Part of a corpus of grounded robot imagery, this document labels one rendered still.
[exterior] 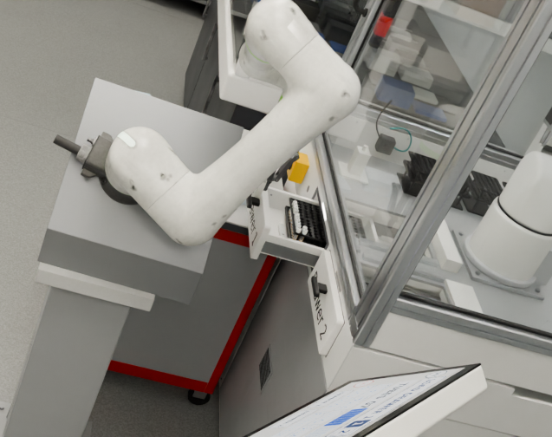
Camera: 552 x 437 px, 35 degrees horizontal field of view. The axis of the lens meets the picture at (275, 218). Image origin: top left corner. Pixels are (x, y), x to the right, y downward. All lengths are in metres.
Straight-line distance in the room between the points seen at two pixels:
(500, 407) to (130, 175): 1.02
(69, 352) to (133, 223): 0.42
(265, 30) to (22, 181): 2.20
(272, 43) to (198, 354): 1.35
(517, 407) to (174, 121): 1.06
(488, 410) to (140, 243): 0.91
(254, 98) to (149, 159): 1.29
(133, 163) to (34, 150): 2.19
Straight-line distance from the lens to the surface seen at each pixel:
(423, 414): 1.46
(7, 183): 3.74
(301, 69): 1.73
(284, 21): 1.73
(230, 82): 3.06
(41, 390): 2.40
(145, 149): 1.84
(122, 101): 2.11
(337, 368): 1.99
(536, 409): 2.20
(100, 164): 2.02
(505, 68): 1.66
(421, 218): 1.78
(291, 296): 2.46
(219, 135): 2.13
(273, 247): 2.28
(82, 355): 2.30
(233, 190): 1.81
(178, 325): 2.75
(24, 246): 3.42
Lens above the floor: 2.04
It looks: 29 degrees down
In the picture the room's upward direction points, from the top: 25 degrees clockwise
